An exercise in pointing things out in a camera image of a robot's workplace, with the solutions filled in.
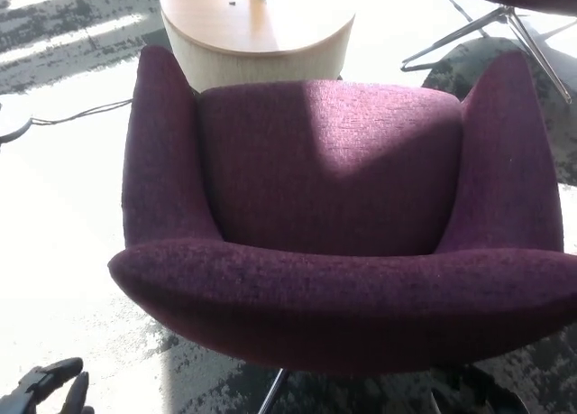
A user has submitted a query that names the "black floor cable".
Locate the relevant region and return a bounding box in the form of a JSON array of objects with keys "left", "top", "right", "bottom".
[{"left": 30, "top": 97, "right": 134, "bottom": 125}]

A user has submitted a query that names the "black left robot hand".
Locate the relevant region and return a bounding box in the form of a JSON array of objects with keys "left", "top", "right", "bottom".
[{"left": 0, "top": 356, "right": 96, "bottom": 414}]

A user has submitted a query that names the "floor lamp base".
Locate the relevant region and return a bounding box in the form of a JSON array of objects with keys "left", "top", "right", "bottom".
[{"left": 0, "top": 102, "right": 35, "bottom": 145}]

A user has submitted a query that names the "round wooden side table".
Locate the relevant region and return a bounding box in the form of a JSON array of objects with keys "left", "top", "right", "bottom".
[{"left": 159, "top": 0, "right": 356, "bottom": 94}]

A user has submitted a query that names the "purple fabric armchair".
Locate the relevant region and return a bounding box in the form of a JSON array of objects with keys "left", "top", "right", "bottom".
[{"left": 106, "top": 43, "right": 577, "bottom": 414}]

